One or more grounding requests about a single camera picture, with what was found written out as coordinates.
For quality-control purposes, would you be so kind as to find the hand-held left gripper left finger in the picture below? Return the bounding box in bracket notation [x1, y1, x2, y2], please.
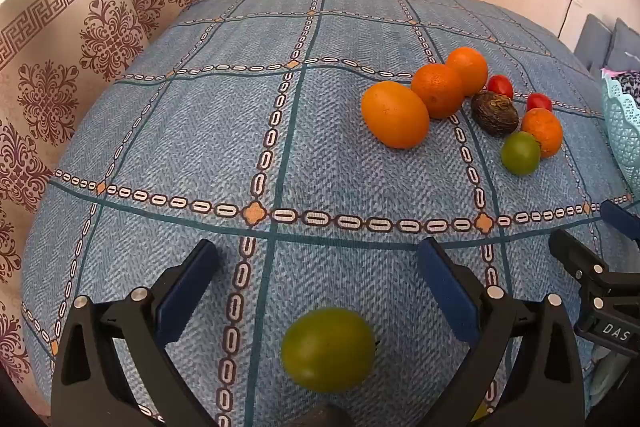
[50, 238, 221, 427]

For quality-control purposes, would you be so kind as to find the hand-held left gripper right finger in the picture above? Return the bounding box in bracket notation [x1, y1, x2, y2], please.
[417, 237, 586, 427]

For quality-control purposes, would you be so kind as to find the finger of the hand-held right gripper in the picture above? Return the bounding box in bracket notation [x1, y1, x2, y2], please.
[548, 228, 640, 297]
[600, 199, 640, 255]

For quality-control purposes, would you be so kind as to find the light blue lattice basket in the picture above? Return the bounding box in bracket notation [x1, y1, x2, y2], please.
[600, 69, 640, 200]

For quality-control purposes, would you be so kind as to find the green round fruit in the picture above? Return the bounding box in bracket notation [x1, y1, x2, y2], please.
[280, 307, 376, 394]
[501, 131, 542, 176]

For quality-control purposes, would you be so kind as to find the small orange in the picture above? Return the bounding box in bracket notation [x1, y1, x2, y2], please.
[521, 108, 564, 158]

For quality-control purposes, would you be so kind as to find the red tomato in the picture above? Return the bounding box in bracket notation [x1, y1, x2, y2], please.
[526, 92, 554, 114]
[486, 75, 515, 100]

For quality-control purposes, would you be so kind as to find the dark brown avocado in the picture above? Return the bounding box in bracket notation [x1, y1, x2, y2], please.
[471, 91, 520, 138]

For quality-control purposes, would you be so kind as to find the large light orange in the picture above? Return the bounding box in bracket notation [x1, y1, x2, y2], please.
[361, 81, 431, 150]

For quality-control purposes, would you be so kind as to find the deep orange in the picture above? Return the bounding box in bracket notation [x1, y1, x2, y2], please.
[445, 47, 489, 98]
[411, 63, 466, 120]

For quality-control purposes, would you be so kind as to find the pile of clothes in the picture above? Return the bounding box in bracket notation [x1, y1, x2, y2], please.
[602, 67, 640, 100]

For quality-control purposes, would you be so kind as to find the blue checked bed cover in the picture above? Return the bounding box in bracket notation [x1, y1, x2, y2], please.
[20, 0, 640, 427]

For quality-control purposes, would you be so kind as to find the grey pillow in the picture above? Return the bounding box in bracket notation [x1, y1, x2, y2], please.
[575, 13, 613, 68]
[607, 18, 640, 72]

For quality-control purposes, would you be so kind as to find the patterned beige curtain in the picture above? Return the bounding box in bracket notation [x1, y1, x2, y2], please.
[0, 0, 296, 408]

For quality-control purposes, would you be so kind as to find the dark power cable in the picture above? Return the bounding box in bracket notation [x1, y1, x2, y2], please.
[557, 0, 575, 40]

